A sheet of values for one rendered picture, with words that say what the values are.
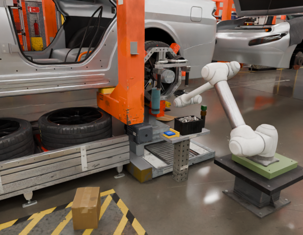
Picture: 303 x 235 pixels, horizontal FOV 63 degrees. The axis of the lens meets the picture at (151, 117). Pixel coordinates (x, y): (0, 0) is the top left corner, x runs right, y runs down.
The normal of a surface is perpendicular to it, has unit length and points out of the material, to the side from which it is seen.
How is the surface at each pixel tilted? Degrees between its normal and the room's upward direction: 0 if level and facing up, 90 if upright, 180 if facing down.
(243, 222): 0
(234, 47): 88
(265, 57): 103
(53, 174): 90
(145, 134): 90
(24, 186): 90
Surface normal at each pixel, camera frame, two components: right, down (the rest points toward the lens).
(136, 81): 0.55, 0.27
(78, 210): 0.09, 0.32
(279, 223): 0.02, -0.95
